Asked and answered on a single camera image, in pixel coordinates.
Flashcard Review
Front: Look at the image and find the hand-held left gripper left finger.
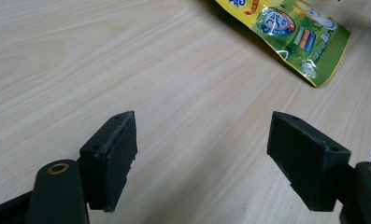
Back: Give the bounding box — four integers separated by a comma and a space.
78, 110, 138, 214

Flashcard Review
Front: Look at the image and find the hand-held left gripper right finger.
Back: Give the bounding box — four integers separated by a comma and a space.
266, 110, 352, 213

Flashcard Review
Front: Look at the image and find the yellow green snack packet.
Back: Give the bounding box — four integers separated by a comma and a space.
214, 0, 351, 89

